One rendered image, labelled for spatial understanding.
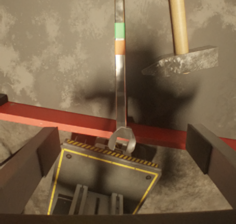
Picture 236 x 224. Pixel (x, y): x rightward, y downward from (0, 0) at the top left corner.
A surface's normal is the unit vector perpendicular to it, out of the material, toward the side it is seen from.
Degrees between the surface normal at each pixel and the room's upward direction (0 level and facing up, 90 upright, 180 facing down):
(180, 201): 0
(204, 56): 0
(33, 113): 90
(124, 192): 0
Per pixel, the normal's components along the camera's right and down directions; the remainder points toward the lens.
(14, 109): 0.18, -0.90
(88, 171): -0.02, 0.40
